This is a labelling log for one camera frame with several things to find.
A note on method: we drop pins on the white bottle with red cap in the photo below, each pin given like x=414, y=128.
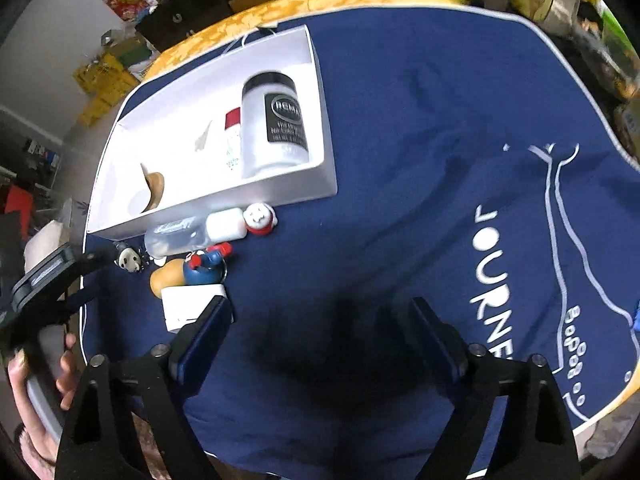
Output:
x=232, y=130

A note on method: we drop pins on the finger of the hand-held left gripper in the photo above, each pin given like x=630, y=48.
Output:
x=80, y=302
x=95, y=260

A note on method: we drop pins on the torn paper scrap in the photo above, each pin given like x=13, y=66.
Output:
x=202, y=137

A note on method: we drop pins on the small white charger box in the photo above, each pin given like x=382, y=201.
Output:
x=185, y=305

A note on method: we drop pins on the stack of yellow crates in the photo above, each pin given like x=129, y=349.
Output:
x=100, y=87

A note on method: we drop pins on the person's left forearm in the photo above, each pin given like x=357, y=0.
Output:
x=32, y=457

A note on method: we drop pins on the white chair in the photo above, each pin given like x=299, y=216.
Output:
x=45, y=240

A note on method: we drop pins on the red and white santa figurine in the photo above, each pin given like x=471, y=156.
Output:
x=260, y=219

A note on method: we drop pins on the powder bottle with black cap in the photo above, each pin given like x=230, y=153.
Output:
x=275, y=130

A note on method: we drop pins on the person's left hand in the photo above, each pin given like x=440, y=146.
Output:
x=30, y=410

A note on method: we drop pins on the jar with green lid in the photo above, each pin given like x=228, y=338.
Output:
x=617, y=35

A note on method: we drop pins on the black cabinet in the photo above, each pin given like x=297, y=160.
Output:
x=200, y=15

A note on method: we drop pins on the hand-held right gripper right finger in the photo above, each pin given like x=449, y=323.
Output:
x=435, y=340

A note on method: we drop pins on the blue binder clip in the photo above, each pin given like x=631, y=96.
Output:
x=636, y=316

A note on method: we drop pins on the white cardboard box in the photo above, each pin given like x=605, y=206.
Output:
x=280, y=195

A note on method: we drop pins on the blue round figurine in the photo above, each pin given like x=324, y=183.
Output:
x=202, y=270

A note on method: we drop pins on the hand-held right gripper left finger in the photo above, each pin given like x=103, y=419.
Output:
x=200, y=350

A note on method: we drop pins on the clear bottle with white cap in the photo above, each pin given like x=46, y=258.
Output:
x=175, y=237

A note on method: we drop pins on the yellow floral tablecloth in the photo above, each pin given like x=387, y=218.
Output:
x=325, y=2

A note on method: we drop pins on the navy blue cloth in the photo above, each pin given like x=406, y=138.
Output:
x=425, y=160

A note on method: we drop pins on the brown egg-shaped figurine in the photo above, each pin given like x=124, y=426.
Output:
x=167, y=275

